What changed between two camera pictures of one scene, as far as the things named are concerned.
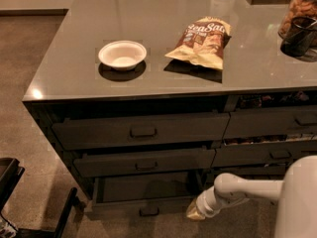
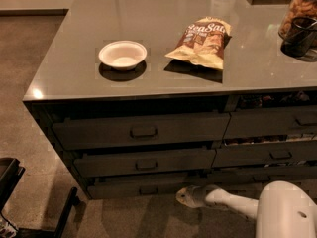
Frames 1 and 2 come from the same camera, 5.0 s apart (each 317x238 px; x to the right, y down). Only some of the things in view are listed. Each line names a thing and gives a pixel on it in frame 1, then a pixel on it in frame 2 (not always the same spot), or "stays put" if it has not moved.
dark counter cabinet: (145, 95) stays put
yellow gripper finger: (193, 213) to (182, 195)
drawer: (122, 163) stays put
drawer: (114, 132) stays put
